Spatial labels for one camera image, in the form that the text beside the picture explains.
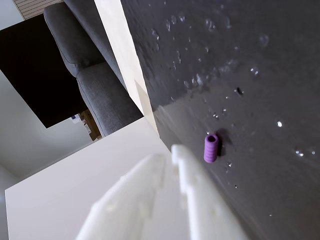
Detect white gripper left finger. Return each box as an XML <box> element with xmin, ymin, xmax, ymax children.
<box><xmin>74</xmin><ymin>152</ymin><xmax>167</xmax><ymax>240</ymax></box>

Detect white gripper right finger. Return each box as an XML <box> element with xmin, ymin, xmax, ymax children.
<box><xmin>171</xmin><ymin>143</ymin><xmax>249</xmax><ymax>240</ymax></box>

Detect purple ribbed pen grip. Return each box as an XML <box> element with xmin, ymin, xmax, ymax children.
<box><xmin>203</xmin><ymin>133</ymin><xmax>221</xmax><ymax>165</ymax></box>

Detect brown cardboard box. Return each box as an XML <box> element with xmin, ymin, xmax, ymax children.
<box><xmin>79</xmin><ymin>109</ymin><xmax>104</xmax><ymax>142</ymax></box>

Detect dark grey table mat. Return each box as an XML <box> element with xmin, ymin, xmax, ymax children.
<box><xmin>119</xmin><ymin>0</ymin><xmax>320</xmax><ymax>240</ymax></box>

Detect grey fabric sofa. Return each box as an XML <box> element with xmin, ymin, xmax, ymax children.
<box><xmin>43</xmin><ymin>0</ymin><xmax>145</xmax><ymax>137</ymax></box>

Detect white backdrop board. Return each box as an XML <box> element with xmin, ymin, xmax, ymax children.
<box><xmin>94</xmin><ymin>0</ymin><xmax>159</xmax><ymax>131</ymax></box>

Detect black rectangular panel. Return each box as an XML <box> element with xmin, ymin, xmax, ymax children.
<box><xmin>0</xmin><ymin>13</ymin><xmax>89</xmax><ymax>130</ymax></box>

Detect white slatted blind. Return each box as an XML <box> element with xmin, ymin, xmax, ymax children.
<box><xmin>11</xmin><ymin>0</ymin><xmax>66</xmax><ymax>21</ymax></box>

